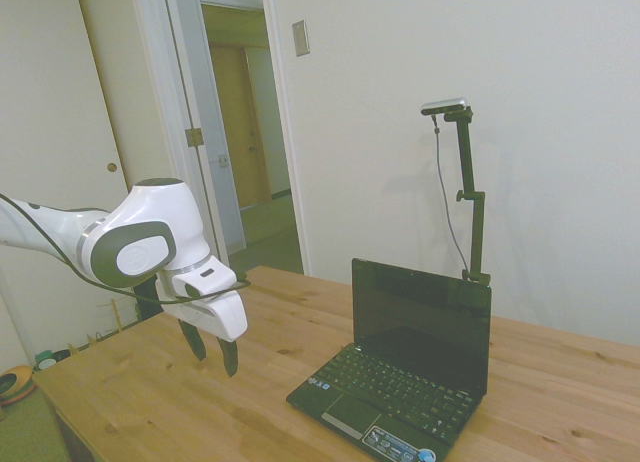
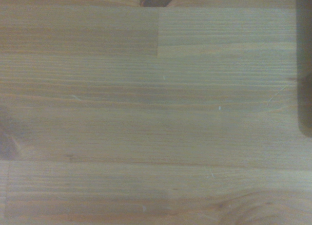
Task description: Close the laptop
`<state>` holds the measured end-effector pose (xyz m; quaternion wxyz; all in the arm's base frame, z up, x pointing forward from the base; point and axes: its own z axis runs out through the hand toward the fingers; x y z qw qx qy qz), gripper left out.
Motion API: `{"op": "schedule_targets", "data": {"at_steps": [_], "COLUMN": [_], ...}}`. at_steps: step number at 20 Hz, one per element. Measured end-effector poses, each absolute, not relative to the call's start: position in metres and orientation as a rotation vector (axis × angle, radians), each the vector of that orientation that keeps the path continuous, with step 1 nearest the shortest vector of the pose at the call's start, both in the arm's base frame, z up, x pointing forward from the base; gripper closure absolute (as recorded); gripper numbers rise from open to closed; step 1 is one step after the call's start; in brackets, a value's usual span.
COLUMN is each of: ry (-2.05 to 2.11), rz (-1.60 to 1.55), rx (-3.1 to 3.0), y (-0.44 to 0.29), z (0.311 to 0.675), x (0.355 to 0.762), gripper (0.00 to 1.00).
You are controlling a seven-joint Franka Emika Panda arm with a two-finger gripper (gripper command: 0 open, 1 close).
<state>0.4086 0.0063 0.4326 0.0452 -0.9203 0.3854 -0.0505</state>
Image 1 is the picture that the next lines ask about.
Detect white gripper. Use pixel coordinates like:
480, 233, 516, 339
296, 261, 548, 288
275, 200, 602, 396
160, 255, 249, 379

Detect black netbook laptop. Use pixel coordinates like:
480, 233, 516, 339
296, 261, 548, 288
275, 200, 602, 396
286, 257, 493, 462

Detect wooden rack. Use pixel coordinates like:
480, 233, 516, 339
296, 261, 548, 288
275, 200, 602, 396
68, 299, 126, 354

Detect stacked colourful bowls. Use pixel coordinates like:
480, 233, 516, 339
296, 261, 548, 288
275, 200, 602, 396
0, 364, 37, 406

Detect white open door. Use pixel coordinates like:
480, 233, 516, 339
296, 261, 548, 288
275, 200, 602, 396
164, 0, 247, 257

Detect white closet door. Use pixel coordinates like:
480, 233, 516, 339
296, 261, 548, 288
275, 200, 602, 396
0, 0, 132, 213

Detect grey camera cable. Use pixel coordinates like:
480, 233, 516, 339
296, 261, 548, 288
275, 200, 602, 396
430, 114, 470, 274

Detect black camera stand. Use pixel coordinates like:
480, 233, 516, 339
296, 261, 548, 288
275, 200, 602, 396
443, 108, 492, 286

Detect white light switch plate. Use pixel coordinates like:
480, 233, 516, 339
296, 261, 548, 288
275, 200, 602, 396
291, 19, 311, 58

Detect silver exterior camera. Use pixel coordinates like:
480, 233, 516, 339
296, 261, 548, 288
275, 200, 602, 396
420, 97, 470, 117

